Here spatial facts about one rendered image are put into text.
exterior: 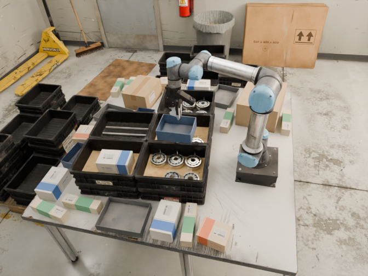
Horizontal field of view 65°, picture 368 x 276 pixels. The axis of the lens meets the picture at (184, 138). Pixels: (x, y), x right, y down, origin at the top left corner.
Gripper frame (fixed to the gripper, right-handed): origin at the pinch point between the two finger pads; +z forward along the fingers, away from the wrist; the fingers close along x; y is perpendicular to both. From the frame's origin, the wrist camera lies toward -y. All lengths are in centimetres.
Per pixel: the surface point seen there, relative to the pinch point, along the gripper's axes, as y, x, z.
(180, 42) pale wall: 95, -314, 54
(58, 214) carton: 59, 52, 43
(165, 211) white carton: -2, 38, 38
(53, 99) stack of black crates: 162, -80, 47
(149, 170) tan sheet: 15.8, 15.5, 31.2
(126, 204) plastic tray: 26, 33, 46
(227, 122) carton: -22, -49, 30
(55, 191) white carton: 70, 39, 41
